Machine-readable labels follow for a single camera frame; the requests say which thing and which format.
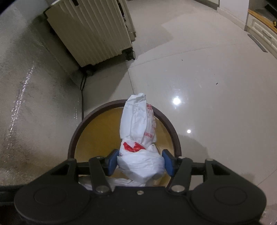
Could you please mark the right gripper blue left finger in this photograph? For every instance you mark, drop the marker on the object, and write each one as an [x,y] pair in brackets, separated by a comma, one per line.
[111,162]

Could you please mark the brown round trash bin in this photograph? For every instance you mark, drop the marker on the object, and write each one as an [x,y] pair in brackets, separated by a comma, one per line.
[166,138]

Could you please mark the cream ribbed suitcase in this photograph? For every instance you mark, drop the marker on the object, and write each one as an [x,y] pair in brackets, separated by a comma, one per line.
[93,31]

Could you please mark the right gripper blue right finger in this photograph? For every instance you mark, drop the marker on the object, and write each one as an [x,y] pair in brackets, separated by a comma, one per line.
[169,162]

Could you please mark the white plastic bag red print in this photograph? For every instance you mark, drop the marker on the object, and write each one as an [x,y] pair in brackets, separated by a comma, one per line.
[132,130]

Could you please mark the white low tv cabinet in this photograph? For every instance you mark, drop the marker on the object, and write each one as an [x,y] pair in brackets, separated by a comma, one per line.
[261,23]

